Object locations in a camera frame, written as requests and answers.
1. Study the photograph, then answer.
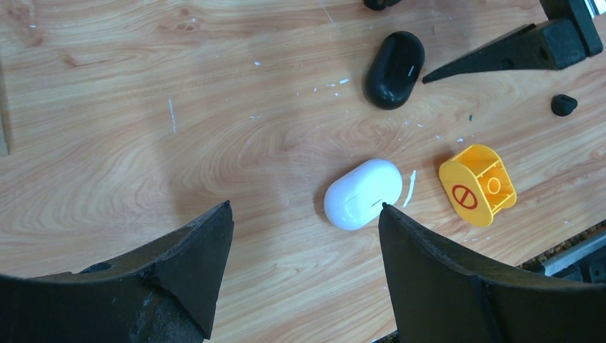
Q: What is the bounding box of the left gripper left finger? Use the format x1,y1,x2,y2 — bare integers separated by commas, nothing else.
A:
1,202,234,342

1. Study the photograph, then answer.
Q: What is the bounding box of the black earbud charging case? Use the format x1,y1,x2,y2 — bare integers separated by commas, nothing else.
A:
363,31,425,111

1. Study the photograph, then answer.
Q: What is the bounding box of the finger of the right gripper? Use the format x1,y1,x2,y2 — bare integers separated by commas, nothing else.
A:
422,0,604,84

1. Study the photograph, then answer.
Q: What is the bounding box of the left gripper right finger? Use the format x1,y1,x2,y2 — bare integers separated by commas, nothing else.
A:
378,204,605,342

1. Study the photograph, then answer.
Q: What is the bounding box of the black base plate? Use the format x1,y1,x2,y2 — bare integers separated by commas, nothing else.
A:
519,222,605,284

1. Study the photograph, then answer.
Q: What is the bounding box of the white earbud charging case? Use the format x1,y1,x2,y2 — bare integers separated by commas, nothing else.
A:
324,159,403,231

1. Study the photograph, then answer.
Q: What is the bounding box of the orange toy brick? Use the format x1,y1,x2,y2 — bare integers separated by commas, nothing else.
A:
438,144,517,227

